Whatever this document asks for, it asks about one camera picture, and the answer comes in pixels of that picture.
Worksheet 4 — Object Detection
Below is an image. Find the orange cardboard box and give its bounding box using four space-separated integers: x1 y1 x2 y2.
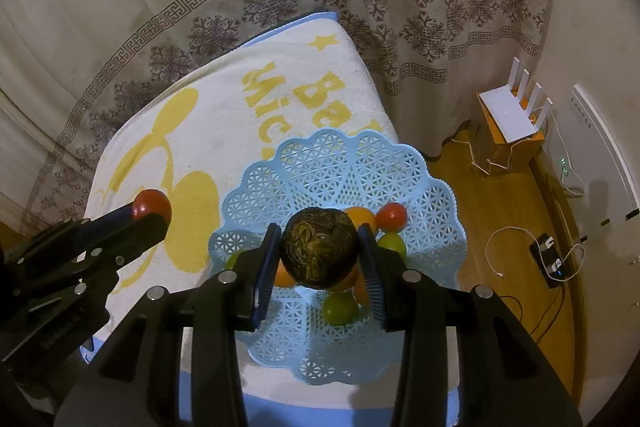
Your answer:
474 92 546 178

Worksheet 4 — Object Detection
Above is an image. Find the round green tomato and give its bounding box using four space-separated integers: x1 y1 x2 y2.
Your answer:
322 292 359 327

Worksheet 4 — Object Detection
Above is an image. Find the light blue plastic basket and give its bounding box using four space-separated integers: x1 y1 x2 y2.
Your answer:
207 129 468 385

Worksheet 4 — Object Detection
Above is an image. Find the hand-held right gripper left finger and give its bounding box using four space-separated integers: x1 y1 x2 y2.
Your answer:
52 223 282 427

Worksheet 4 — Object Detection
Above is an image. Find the oval smooth orange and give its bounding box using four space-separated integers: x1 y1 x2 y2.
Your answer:
353 279 373 309

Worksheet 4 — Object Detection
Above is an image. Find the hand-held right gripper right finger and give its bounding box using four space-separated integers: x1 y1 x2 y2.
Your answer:
356 223 583 427

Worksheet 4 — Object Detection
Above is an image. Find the white yellow printed towel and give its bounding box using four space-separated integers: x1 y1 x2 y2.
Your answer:
82 12 461 427

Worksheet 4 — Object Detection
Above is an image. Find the white floor appliance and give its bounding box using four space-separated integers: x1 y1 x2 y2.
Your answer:
542 84 640 260

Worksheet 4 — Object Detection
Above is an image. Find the white router cable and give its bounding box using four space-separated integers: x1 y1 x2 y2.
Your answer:
452 127 513 178

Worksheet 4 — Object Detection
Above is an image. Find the white router with antennas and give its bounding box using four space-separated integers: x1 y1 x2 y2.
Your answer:
477 57 555 145

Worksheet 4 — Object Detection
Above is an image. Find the green tomato with stem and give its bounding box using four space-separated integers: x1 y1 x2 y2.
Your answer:
377 232 407 259

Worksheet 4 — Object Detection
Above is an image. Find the black cable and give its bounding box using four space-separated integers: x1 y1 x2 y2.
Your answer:
500 289 568 343

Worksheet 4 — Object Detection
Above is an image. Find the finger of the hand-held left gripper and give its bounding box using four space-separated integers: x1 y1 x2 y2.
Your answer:
70 206 169 278

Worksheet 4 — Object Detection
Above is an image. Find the small red tomato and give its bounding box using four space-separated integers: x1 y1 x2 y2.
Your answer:
132 189 173 223

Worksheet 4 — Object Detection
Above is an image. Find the round orange mandarin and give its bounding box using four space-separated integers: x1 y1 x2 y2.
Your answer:
345 206 378 233

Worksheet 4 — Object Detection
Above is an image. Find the red cherry tomato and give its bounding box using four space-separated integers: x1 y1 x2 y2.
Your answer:
376 202 407 232

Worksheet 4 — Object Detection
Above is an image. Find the dark brown wrinkled fruit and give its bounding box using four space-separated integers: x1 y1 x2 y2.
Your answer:
280 208 361 291

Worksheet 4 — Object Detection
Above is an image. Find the white charging cable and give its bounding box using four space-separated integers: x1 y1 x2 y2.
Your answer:
487 227 586 280

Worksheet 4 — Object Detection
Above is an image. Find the black power strip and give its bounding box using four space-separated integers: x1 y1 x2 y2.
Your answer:
530 232 569 290

